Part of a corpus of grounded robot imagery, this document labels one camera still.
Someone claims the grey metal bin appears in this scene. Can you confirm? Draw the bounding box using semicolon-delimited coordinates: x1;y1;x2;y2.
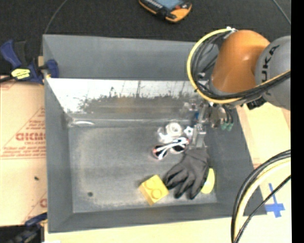
42;34;267;233

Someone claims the yellow toy building brick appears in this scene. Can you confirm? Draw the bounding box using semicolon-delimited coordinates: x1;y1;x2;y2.
138;174;170;207

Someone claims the black work glove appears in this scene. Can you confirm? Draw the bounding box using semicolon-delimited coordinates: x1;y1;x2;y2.
163;147;211;200

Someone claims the white round plastic object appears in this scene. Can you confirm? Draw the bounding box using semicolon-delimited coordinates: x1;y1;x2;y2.
157;121;194;145

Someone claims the brown cardboard board, red print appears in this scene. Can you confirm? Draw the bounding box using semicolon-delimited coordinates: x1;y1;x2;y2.
0;74;48;228

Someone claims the black cylinder on white bracket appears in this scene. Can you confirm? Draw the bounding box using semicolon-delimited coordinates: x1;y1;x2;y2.
246;97;266;111

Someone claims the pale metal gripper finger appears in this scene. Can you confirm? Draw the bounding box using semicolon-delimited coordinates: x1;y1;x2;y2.
194;124;208;149
191;130;199;150

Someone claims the yellow flat oval object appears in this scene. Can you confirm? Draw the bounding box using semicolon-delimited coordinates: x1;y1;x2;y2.
200;168;216;195

